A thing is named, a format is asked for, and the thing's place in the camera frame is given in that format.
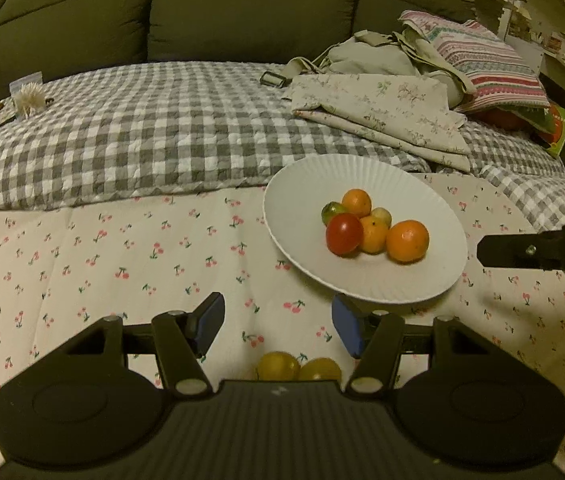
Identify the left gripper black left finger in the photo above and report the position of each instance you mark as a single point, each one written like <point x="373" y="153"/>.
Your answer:
<point x="181" y="339"/>

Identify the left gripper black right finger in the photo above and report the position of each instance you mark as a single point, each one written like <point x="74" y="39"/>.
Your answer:
<point x="374" y="340"/>

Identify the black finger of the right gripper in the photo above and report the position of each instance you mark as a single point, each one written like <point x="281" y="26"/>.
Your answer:
<point x="541" y="251"/>

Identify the yellow small fruit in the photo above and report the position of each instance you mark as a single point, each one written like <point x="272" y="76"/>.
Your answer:
<point x="320" y="369"/>
<point x="277" y="366"/>

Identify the large orange mandarin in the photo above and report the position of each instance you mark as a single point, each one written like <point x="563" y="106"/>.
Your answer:
<point x="407" y="241"/>

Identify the red tomato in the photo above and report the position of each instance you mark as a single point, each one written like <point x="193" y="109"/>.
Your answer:
<point x="344" y="234"/>

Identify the yellow-green tomato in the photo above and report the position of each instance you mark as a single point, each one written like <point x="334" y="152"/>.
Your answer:
<point x="382" y="214"/>

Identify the green-red tomato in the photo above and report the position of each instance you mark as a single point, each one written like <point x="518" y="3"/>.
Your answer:
<point x="331" y="210"/>

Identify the small orange kumquat front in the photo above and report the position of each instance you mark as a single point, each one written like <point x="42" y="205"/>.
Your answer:
<point x="374" y="235"/>

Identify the small orange kumquat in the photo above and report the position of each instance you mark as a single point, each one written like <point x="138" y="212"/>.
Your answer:
<point x="374" y="235"/>
<point x="357" y="201"/>

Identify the colourful book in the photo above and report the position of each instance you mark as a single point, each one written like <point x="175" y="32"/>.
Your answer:
<point x="546" y="126"/>

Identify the small orange kumquat back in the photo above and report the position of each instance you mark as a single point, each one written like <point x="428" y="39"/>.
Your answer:
<point x="357" y="201"/>

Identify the white paper plate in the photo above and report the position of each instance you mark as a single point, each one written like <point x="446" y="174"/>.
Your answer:
<point x="292" y="206"/>

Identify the cherry print cloth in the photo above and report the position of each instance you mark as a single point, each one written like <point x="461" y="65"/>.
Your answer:
<point x="62" y="270"/>

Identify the striped patterned pillow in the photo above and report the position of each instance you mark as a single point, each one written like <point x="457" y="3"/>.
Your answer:
<point x="498" y="75"/>

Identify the folded floral cloth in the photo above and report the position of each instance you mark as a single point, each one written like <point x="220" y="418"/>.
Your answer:
<point x="409" y="113"/>

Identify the grey checkered blanket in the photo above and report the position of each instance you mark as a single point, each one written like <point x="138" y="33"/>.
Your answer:
<point x="185" y="129"/>

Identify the bag of cotton swabs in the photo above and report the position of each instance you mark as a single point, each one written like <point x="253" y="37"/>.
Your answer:
<point x="28" y="95"/>

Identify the dark green sofa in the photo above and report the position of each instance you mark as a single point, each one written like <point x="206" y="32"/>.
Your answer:
<point x="62" y="38"/>

